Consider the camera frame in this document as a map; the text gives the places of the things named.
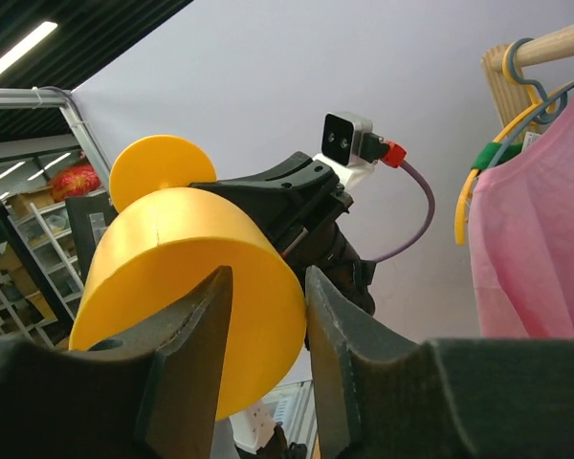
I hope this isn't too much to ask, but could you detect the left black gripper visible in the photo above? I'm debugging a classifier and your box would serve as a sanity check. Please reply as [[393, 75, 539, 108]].
[[191, 152, 353, 268]]

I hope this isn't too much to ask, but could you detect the yellow clothes hanger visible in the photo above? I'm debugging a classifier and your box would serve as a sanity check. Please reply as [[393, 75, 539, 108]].
[[453, 38, 547, 246]]

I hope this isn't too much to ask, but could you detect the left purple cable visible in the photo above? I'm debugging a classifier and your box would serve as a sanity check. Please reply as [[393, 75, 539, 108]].
[[372, 138, 436, 263]]

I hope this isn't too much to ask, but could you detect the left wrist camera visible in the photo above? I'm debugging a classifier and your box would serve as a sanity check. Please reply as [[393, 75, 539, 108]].
[[313, 112, 375, 191]]

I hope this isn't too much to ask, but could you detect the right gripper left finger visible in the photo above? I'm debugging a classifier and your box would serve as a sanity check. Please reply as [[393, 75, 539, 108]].
[[85, 267, 232, 458]]

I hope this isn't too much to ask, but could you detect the wooden clothes rack frame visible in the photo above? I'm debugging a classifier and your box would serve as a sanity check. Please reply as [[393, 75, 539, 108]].
[[481, 24, 574, 127]]

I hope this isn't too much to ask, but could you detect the grey blue clothes hanger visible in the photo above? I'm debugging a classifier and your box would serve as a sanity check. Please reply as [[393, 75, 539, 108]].
[[488, 37, 574, 168]]

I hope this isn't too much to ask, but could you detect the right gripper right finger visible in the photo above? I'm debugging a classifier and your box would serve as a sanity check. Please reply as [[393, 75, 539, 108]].
[[305, 267, 426, 458]]

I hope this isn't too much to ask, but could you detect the yellow wine glass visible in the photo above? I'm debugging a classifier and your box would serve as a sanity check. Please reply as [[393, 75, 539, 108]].
[[69, 135, 306, 419]]

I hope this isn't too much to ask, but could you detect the pink garment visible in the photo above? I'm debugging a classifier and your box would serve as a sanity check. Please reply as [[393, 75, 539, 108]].
[[469, 93, 574, 339]]

